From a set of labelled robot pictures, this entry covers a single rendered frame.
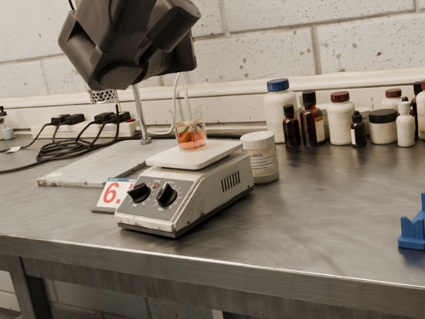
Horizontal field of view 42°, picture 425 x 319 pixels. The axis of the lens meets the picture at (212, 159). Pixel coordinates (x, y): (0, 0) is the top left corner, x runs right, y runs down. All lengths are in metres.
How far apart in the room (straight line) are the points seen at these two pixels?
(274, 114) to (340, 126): 0.15
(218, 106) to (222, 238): 0.67
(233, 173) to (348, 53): 0.51
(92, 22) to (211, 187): 0.34
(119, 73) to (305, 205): 0.36
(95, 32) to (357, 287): 0.39
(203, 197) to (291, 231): 0.15
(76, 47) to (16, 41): 1.27
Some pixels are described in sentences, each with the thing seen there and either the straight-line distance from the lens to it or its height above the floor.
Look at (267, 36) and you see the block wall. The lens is 1.35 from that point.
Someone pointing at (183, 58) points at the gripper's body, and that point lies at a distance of 0.78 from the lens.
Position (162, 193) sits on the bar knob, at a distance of 0.81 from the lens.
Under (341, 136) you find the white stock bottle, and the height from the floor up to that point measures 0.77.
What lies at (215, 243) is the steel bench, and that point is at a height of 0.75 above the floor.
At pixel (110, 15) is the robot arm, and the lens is 0.59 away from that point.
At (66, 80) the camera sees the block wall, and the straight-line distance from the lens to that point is 1.77.
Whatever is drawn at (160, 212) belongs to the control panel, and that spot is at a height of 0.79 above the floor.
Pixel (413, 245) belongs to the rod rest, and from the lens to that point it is 0.70.
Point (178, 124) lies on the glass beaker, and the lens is 0.89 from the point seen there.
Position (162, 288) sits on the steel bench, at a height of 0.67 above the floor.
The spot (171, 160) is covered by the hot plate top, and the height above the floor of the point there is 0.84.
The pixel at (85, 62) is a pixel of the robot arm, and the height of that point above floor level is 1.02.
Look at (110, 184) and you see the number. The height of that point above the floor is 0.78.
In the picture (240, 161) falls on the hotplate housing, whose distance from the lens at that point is 0.89.
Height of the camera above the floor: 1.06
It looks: 16 degrees down
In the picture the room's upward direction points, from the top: 10 degrees counter-clockwise
